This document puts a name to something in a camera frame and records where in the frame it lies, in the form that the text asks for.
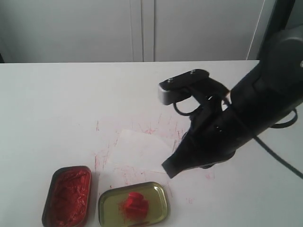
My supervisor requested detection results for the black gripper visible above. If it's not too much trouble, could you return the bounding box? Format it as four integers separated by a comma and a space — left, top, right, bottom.
161, 80, 256, 178

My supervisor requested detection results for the red stamp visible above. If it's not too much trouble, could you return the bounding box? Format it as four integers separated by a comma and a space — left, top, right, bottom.
124, 192, 149, 219

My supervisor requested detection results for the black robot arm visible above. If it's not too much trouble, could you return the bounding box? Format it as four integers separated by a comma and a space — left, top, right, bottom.
159, 26, 303, 178

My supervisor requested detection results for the red ink paste tin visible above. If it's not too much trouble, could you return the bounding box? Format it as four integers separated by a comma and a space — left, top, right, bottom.
42, 166, 92, 227

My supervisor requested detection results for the white paper sheet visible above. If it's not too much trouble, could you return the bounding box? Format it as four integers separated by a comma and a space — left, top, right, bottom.
108, 130, 176, 173

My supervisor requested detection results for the gold tin lid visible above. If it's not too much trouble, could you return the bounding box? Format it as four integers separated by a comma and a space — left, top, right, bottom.
98, 182, 170, 227

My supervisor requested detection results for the white cabinet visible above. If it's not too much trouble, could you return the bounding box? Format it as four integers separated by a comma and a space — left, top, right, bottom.
0, 0, 275, 63

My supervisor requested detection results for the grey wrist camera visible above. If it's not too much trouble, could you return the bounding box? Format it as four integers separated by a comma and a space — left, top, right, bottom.
158, 69, 209, 105

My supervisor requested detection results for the black cable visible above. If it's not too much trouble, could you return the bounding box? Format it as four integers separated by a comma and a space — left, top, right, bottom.
173, 94, 303, 179

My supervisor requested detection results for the dark vertical post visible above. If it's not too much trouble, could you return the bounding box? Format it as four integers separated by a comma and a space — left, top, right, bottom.
256, 0, 295, 60

